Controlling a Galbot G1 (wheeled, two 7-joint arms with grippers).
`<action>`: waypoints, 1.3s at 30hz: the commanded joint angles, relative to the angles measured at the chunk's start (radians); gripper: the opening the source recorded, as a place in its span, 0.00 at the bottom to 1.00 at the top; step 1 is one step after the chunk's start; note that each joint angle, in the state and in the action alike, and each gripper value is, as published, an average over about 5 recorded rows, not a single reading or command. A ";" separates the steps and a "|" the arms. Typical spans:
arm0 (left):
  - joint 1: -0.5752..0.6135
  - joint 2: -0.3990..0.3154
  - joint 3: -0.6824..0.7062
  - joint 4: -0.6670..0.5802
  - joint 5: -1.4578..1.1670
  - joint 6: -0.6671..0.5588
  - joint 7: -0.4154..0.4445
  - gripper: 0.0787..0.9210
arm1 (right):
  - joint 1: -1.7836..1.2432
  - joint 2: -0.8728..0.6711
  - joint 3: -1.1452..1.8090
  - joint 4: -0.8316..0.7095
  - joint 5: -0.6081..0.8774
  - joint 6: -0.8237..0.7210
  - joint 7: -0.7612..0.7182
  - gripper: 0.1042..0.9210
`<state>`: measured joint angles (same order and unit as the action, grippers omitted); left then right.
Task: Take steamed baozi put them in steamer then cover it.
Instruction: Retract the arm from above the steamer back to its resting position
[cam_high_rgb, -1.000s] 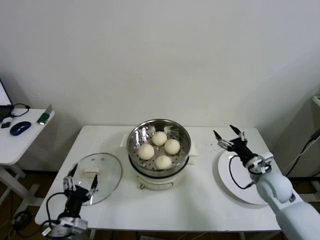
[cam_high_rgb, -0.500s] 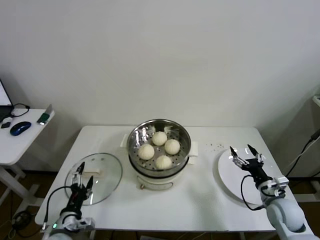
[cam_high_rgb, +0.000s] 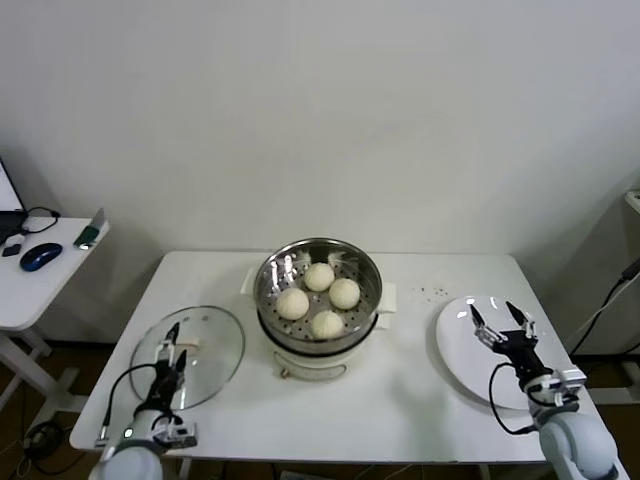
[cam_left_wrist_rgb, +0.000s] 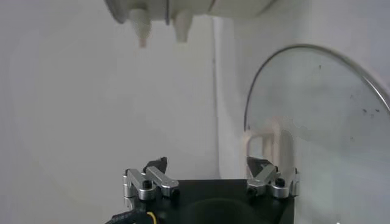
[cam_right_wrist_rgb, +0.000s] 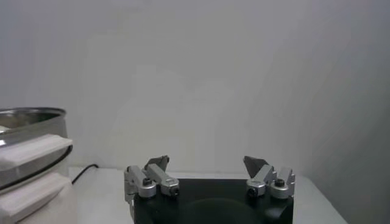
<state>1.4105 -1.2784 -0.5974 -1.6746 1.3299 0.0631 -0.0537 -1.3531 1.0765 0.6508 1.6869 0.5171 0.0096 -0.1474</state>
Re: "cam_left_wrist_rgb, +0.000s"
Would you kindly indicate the white electric cooking pot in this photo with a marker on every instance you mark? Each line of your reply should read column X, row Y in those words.
column 195, row 7

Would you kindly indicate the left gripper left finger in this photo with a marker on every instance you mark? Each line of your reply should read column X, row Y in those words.
column 158, row 181

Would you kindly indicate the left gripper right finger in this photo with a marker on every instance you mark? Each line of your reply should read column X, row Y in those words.
column 265, row 179

